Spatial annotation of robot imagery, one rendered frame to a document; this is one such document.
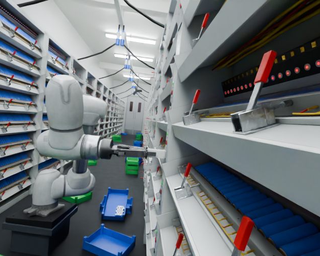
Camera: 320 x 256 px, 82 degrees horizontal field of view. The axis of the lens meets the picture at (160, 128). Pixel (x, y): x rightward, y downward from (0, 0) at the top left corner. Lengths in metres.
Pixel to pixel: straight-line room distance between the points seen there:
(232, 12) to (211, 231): 0.35
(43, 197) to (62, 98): 0.97
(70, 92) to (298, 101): 0.56
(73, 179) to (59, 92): 0.92
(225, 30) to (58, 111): 0.51
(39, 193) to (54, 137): 0.85
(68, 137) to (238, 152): 0.56
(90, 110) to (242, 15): 1.05
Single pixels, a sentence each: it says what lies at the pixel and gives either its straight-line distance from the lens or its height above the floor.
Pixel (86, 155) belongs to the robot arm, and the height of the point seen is 0.78.
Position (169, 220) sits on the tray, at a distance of 0.74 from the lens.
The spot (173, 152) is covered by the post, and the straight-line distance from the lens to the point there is 0.66.
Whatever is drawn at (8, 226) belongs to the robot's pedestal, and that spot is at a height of 0.19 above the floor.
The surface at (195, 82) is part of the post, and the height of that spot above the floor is 1.08.
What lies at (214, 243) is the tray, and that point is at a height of 0.74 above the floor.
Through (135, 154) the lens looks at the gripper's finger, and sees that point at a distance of 0.66.
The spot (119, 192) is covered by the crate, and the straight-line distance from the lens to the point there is 2.06.
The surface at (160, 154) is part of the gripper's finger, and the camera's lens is 0.70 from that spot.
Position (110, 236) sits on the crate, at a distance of 1.69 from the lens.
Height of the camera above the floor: 0.93
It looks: 2 degrees down
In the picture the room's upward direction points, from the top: 6 degrees clockwise
